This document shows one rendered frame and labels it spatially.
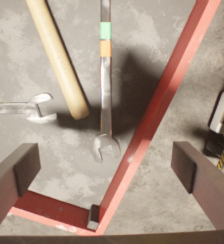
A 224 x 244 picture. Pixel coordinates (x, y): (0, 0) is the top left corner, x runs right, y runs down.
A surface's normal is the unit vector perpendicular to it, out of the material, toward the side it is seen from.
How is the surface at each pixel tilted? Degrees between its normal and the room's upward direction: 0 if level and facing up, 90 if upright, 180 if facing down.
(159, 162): 0
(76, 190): 0
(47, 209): 90
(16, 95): 0
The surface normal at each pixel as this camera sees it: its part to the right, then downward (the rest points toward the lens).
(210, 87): 0.03, 0.27
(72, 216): 0.39, -0.89
